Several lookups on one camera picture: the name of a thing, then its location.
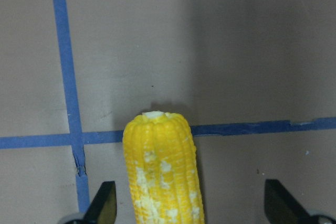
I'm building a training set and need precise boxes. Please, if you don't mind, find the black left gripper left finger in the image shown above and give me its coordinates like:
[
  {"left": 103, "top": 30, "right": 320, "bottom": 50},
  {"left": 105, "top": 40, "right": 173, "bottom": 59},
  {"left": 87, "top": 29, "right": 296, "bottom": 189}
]
[{"left": 83, "top": 181, "right": 117, "bottom": 224}]

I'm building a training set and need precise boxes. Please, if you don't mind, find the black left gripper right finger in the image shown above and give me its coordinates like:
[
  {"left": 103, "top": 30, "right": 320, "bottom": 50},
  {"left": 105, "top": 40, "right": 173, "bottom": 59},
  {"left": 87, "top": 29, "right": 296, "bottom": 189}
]
[{"left": 264, "top": 179, "right": 319, "bottom": 224}]

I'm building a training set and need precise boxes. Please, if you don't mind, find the yellow corn cob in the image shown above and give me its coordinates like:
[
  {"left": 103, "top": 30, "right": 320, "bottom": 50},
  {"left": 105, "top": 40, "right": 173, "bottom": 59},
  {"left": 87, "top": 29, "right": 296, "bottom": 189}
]
[{"left": 122, "top": 111, "right": 205, "bottom": 223}]

